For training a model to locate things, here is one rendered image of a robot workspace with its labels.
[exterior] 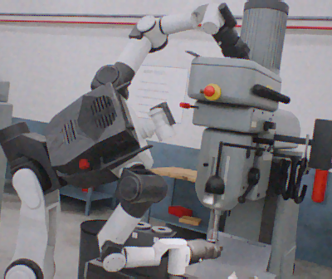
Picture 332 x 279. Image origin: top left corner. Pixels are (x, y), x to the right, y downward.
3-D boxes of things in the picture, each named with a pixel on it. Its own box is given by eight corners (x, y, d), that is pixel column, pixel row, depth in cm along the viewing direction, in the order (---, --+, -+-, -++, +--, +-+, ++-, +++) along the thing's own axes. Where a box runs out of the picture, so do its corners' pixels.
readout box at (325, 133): (329, 171, 177) (338, 120, 176) (307, 168, 181) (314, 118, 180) (336, 168, 194) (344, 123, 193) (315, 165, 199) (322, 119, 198)
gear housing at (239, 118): (249, 133, 160) (252, 106, 159) (189, 124, 171) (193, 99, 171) (272, 134, 189) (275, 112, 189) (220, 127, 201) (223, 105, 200)
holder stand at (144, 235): (163, 281, 185) (170, 235, 184) (117, 268, 192) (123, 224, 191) (172, 271, 197) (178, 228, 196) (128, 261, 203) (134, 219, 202)
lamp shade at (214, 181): (204, 192, 155) (206, 175, 154) (204, 188, 162) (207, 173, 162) (224, 195, 154) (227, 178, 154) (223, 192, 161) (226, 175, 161)
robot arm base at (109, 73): (87, 95, 154) (119, 92, 152) (90, 65, 160) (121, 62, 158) (99, 115, 168) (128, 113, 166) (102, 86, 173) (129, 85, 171)
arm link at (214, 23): (209, 46, 165) (195, 24, 158) (215, 26, 170) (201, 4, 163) (236, 39, 158) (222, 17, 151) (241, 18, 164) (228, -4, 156)
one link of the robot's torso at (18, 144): (-13, 134, 153) (31, 113, 151) (4, 133, 165) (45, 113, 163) (19, 206, 152) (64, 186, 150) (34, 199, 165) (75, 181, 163)
